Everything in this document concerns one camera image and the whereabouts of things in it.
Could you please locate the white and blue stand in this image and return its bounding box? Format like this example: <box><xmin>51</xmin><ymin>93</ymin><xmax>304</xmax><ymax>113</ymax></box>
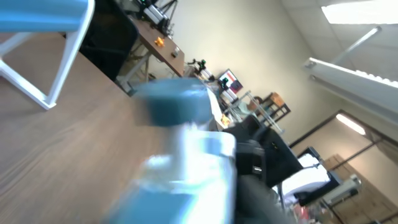
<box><xmin>0</xmin><ymin>0</ymin><xmax>96</xmax><ymax>111</ymax></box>

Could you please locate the white pipette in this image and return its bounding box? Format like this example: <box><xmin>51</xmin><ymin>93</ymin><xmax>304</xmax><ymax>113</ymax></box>
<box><xmin>102</xmin><ymin>77</ymin><xmax>239</xmax><ymax>224</ymax></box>

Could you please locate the wooden shelf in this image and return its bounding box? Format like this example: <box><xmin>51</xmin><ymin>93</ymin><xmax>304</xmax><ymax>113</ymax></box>
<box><xmin>257</xmin><ymin>91</ymin><xmax>292</xmax><ymax>124</ymax></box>

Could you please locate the person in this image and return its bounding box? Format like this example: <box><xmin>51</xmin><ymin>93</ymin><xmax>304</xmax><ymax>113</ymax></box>
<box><xmin>237</xmin><ymin>95</ymin><xmax>266</xmax><ymax>121</ymax></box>

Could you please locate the computer monitor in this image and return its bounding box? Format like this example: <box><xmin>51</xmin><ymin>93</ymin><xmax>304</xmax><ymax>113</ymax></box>
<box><xmin>217</xmin><ymin>68</ymin><xmax>244</xmax><ymax>95</ymax></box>

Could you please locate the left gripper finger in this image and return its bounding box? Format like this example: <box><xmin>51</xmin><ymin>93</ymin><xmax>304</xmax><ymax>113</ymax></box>
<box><xmin>235</xmin><ymin>174</ymin><xmax>298</xmax><ymax>224</ymax></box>

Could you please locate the brown wooden desk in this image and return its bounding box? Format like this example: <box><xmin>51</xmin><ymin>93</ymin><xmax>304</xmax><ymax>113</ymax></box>
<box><xmin>129</xmin><ymin>14</ymin><xmax>186</xmax><ymax>95</ymax></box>

